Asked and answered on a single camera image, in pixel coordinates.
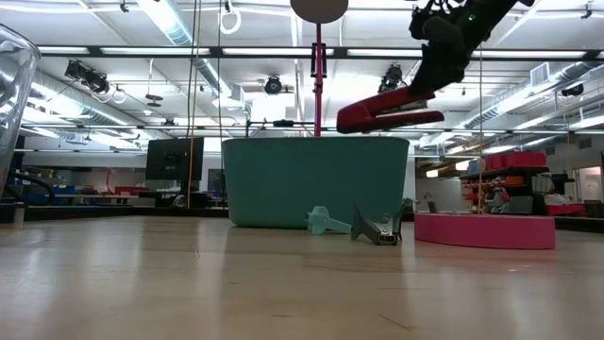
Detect teal plastic bin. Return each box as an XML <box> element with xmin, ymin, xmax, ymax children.
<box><xmin>221</xmin><ymin>136</ymin><xmax>411</xmax><ymax>230</ymax></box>

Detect pink tape roll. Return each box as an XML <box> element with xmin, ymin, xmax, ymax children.
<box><xmin>413</xmin><ymin>212</ymin><xmax>557</xmax><ymax>251</ymax></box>

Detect teal staple remover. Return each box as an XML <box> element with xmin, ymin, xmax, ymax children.
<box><xmin>305</xmin><ymin>205</ymin><xmax>353</xmax><ymax>237</ymax></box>

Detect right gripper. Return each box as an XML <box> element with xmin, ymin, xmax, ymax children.
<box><xmin>408</xmin><ymin>4</ymin><xmax>468</xmax><ymax>99</ymax></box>

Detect clear plastic container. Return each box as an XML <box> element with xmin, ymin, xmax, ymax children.
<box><xmin>0</xmin><ymin>23</ymin><xmax>42</xmax><ymax>190</ymax></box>

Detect red storage bins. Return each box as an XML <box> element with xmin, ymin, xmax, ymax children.
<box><xmin>484</xmin><ymin>150</ymin><xmax>547</xmax><ymax>172</ymax></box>

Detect black aluminium rig frame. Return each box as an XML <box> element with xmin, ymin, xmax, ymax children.
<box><xmin>0</xmin><ymin>201</ymin><xmax>604</xmax><ymax>233</ymax></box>

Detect yellow hanging cable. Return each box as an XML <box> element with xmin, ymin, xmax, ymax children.
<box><xmin>186</xmin><ymin>0</ymin><xmax>203</xmax><ymax>210</ymax></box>

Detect black crossbar stand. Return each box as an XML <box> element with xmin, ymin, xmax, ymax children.
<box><xmin>243</xmin><ymin>119</ymin><xmax>316</xmax><ymax>139</ymax></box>

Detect black monitor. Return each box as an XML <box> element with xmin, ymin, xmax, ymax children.
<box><xmin>144</xmin><ymin>137</ymin><xmax>205</xmax><ymax>181</ymax></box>

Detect white hanging ring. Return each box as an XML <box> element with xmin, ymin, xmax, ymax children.
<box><xmin>218</xmin><ymin>8</ymin><xmax>243</xmax><ymax>36</ymax></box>

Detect black hanging cable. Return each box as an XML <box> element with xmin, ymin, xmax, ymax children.
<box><xmin>216</xmin><ymin>0</ymin><xmax>226</xmax><ymax>209</ymax></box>

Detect red stapler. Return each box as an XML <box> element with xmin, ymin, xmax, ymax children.
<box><xmin>335</xmin><ymin>86</ymin><xmax>446</xmax><ymax>135</ymax></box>

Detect red desk lamp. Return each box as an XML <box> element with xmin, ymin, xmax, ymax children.
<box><xmin>289</xmin><ymin>0</ymin><xmax>350</xmax><ymax>139</ymax></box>

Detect black storage shelf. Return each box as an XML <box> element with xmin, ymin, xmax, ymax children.
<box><xmin>460</xmin><ymin>165</ymin><xmax>551</xmax><ymax>216</ymax></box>

